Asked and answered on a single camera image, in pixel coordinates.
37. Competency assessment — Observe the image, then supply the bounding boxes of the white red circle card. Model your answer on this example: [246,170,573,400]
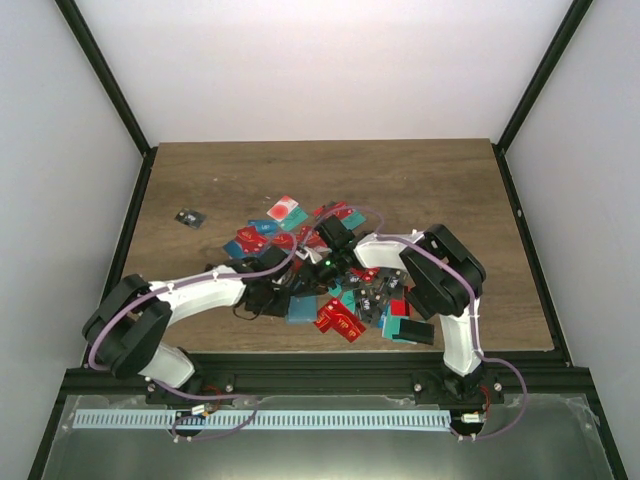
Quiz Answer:
[267,196,299,222]

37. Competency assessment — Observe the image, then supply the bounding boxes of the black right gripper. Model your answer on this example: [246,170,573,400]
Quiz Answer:
[293,250,346,299]

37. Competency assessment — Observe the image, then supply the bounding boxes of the red VIP card centre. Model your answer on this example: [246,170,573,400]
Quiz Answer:
[314,298,366,343]

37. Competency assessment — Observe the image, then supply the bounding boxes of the teal card with stripe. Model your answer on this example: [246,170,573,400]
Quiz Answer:
[382,315,435,345]

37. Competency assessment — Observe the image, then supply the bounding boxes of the small black card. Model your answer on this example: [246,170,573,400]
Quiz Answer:
[175,208,206,229]

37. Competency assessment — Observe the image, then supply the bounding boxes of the light blue slotted rail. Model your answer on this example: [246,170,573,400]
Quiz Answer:
[72,409,451,432]

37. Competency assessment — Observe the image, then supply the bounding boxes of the blue leather card holder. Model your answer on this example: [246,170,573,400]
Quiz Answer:
[285,296,317,325]

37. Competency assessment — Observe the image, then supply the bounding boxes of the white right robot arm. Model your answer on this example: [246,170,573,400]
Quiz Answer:
[292,215,486,403]

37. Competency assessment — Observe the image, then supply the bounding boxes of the black aluminium frame rail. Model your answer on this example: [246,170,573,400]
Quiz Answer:
[64,352,591,401]

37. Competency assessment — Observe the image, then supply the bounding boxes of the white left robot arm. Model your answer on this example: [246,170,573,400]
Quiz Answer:
[82,246,294,404]

